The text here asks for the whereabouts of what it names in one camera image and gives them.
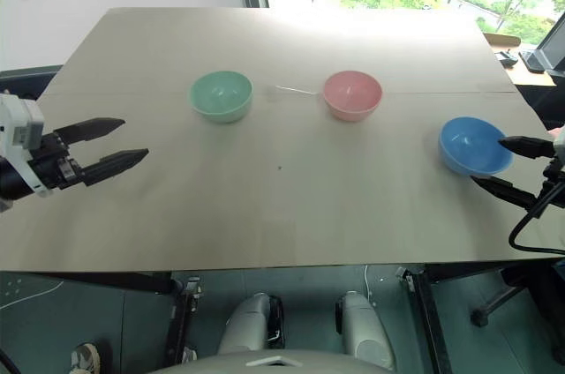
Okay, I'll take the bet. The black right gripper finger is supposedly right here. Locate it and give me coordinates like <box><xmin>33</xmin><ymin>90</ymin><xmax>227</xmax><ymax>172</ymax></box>
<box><xmin>469</xmin><ymin>175</ymin><xmax>565</xmax><ymax>210</ymax></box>
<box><xmin>498</xmin><ymin>135</ymin><xmax>555</xmax><ymax>160</ymax></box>

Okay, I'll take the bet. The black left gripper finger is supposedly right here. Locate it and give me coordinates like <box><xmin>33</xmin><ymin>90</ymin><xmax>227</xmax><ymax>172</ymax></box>
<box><xmin>81</xmin><ymin>148</ymin><xmax>150</xmax><ymax>187</ymax></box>
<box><xmin>53</xmin><ymin>116</ymin><xmax>126</xmax><ymax>144</ymax></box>

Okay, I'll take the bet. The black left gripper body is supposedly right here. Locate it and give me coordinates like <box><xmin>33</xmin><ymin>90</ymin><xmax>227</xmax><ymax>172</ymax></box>
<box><xmin>26</xmin><ymin>130</ymin><xmax>86</xmax><ymax>191</ymax></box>

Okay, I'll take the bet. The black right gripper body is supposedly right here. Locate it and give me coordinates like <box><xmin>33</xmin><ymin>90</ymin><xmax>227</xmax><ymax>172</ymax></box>
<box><xmin>541</xmin><ymin>157</ymin><xmax>565</xmax><ymax>197</ymax></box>

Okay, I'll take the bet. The blue bowl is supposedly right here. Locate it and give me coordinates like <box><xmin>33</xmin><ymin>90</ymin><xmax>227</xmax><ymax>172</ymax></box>
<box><xmin>437</xmin><ymin>116</ymin><xmax>514</xmax><ymax>176</ymax></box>

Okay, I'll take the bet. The black desk gadget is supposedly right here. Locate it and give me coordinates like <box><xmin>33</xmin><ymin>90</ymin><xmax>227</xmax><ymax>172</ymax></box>
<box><xmin>494</xmin><ymin>49</ymin><xmax>520</xmax><ymax>69</ymax></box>

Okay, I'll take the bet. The wooden side desk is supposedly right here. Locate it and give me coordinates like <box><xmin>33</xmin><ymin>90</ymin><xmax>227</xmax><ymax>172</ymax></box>
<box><xmin>482</xmin><ymin>31</ymin><xmax>557</xmax><ymax>86</ymax></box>

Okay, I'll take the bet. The black computer monitor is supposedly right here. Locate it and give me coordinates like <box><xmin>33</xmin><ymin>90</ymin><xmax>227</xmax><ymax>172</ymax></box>
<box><xmin>519</xmin><ymin>11</ymin><xmax>565</xmax><ymax>76</ymax></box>

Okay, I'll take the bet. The black office chair base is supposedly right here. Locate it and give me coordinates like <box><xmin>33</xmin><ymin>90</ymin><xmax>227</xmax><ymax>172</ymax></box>
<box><xmin>470</xmin><ymin>264</ymin><xmax>558</xmax><ymax>327</ymax></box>

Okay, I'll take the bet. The green bowl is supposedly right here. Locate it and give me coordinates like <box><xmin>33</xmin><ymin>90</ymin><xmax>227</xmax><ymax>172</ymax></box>
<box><xmin>189</xmin><ymin>70</ymin><xmax>254</xmax><ymax>124</ymax></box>

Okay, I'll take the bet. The black table leg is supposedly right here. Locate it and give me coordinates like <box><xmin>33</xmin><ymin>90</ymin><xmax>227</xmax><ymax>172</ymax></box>
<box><xmin>395</xmin><ymin>265</ymin><xmax>454</xmax><ymax>374</ymax></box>
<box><xmin>163</xmin><ymin>275</ymin><xmax>205</xmax><ymax>366</ymax></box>

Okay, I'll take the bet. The red bowl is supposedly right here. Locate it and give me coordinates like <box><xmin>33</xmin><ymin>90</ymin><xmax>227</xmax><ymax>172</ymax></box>
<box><xmin>322</xmin><ymin>70</ymin><xmax>383</xmax><ymax>122</ymax></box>

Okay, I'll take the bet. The person's sandalled foot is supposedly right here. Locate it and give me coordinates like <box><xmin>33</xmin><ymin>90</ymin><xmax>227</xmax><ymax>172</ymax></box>
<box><xmin>70</xmin><ymin>341</ymin><xmax>102</xmax><ymax>374</ymax></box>

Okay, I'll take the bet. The silver right robot leg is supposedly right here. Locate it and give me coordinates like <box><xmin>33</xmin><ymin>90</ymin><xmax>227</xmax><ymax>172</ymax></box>
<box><xmin>334</xmin><ymin>290</ymin><xmax>396</xmax><ymax>370</ymax></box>

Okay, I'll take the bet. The silver robot leg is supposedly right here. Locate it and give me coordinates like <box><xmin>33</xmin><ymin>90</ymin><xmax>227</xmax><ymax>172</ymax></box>
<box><xmin>334</xmin><ymin>290</ymin><xmax>396</xmax><ymax>370</ymax></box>
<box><xmin>217</xmin><ymin>291</ymin><xmax>284</xmax><ymax>355</ymax></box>

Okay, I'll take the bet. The silver left robot leg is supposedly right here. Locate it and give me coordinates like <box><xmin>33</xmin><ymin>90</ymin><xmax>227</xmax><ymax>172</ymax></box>
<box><xmin>217</xmin><ymin>291</ymin><xmax>284</xmax><ymax>355</ymax></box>

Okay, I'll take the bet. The grey robot torso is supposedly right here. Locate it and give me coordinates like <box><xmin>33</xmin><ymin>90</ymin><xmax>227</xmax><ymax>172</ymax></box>
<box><xmin>145</xmin><ymin>348</ymin><xmax>398</xmax><ymax>374</ymax></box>

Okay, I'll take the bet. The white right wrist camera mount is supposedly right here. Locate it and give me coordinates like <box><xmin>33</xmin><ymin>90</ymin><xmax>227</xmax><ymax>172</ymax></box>
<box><xmin>547</xmin><ymin>125</ymin><xmax>565</xmax><ymax>160</ymax></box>

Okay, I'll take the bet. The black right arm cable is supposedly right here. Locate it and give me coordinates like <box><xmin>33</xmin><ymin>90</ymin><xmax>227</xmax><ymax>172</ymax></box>
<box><xmin>508</xmin><ymin>178</ymin><xmax>565</xmax><ymax>256</ymax></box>

